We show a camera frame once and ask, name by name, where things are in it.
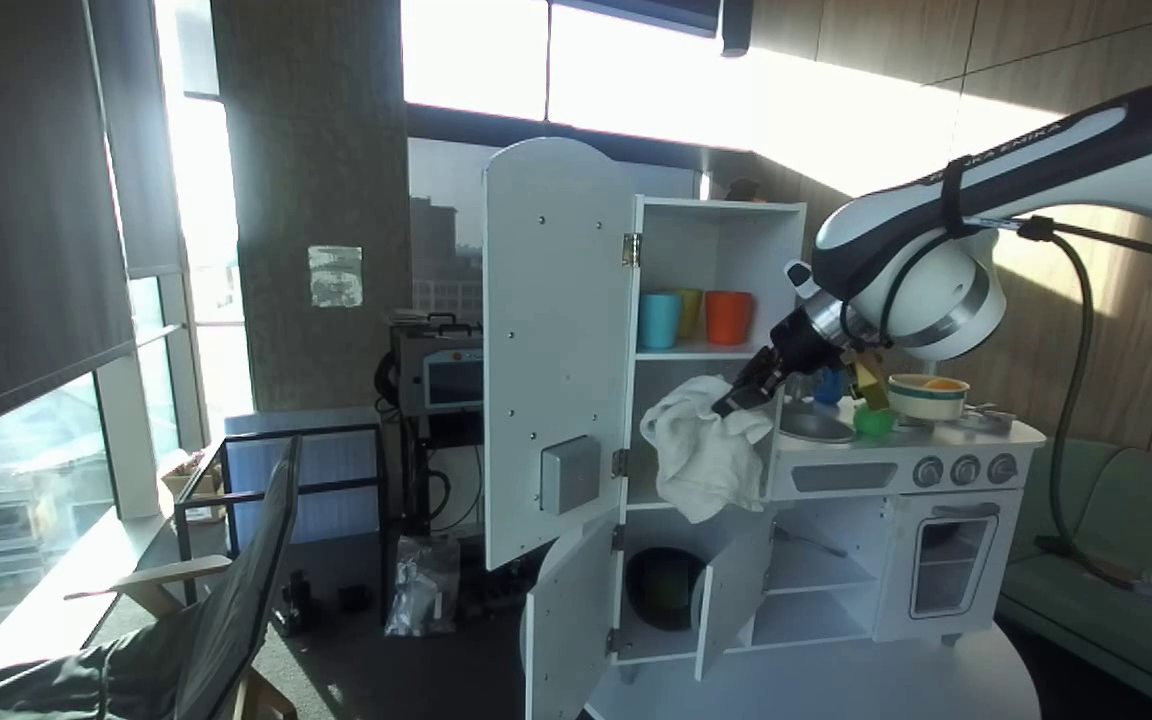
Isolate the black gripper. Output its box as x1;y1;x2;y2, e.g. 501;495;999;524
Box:
713;316;833;419

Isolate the white towel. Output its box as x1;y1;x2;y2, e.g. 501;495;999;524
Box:
635;373;777;528

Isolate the grey toy sink basin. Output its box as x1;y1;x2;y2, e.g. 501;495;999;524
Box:
777;396;863;444

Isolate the orange cup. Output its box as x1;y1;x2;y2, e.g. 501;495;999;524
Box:
699;286;757;352

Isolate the blue toy item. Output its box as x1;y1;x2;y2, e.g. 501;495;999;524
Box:
807;362;857;412

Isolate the yellow cup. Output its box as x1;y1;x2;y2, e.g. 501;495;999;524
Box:
677;286;708;349

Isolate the blue cup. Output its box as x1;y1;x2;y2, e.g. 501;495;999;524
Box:
635;290;685;355

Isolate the green toy cup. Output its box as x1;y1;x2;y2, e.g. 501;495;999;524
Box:
850;401;898;444

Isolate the white toy kitchen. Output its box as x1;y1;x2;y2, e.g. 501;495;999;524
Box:
611;194;1048;671

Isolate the grey box on door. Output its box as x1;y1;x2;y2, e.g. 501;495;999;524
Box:
534;432;603;515

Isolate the cream toy bowl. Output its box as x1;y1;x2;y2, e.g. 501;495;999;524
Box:
885;373;973;429

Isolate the narrow white lower cabinet door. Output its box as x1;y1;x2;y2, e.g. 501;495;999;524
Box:
691;512;779;683

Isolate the black bowl with greens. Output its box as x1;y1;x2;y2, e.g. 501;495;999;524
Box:
623;545;713;632

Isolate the tall white cabinet door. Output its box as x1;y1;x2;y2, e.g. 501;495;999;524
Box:
475;131;639;576

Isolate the small grey toy pan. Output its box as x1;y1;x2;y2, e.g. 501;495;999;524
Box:
969;408;1021;439

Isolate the white toy oven door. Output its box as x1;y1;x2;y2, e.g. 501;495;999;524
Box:
904;500;1009;623

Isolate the rounded white lower cabinet door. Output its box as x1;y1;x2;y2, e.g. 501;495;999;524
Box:
514;515;630;720

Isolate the dark electronic device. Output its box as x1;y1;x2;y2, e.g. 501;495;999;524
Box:
389;316;489;444

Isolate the clear plastic bag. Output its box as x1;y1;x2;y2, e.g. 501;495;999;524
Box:
382;530;463;640

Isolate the green sofa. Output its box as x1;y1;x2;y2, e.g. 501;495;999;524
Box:
999;432;1152;714

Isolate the grey blue cabinet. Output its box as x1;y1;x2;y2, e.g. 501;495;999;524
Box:
220;408;389;549

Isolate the paper sign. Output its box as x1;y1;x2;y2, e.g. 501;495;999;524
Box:
304;238;366;310

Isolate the black office chair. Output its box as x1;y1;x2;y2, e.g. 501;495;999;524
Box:
169;434;309;720

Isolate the narrow dark window blind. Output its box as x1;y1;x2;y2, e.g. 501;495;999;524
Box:
84;0;189;280

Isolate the wide dark window blind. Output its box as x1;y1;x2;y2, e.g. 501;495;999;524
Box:
0;0;138;447

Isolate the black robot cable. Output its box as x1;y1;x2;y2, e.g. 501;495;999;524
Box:
1013;213;1152;608

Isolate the black metal frame rack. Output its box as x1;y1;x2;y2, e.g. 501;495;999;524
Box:
172;416;389;604

